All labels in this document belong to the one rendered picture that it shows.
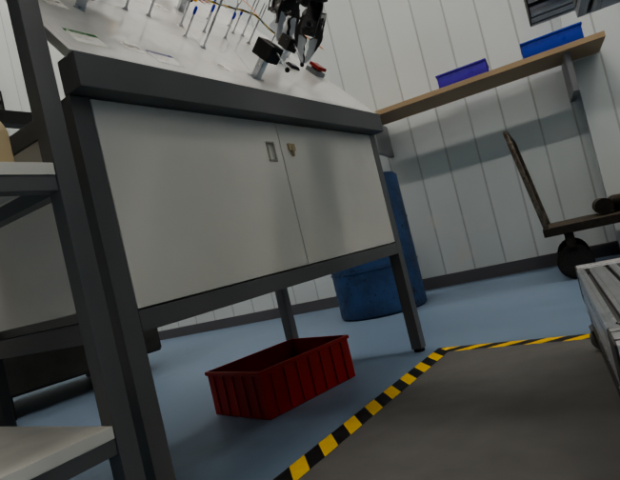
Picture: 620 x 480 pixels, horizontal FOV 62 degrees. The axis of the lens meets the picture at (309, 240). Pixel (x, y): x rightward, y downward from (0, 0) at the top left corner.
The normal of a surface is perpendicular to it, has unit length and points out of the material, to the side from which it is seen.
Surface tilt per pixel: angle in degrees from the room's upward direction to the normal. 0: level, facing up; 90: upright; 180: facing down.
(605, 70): 90
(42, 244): 90
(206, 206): 90
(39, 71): 90
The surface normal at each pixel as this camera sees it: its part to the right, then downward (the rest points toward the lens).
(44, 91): 0.80, -0.21
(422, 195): -0.41, 0.07
